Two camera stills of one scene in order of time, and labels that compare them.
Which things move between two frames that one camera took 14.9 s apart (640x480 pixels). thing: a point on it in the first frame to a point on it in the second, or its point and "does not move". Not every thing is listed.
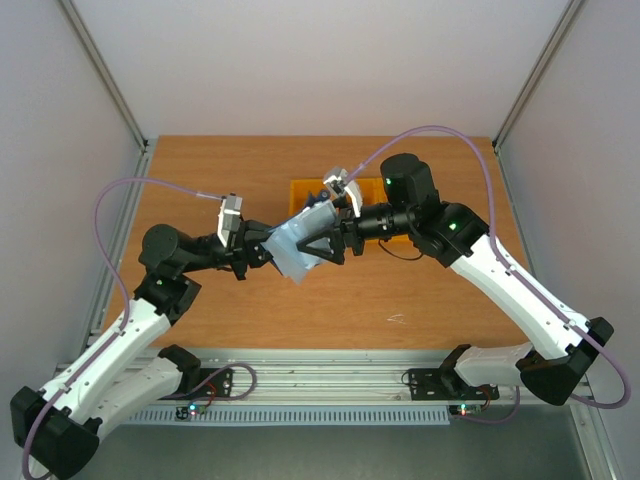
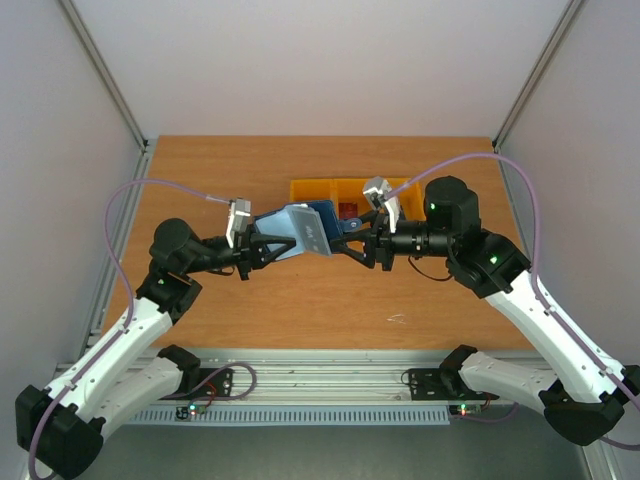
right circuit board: x=464 y=409 does not move
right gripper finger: x=336 y=244 to x=377 y=219
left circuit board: x=182 y=413 does not move
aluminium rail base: x=339 y=376 does not move
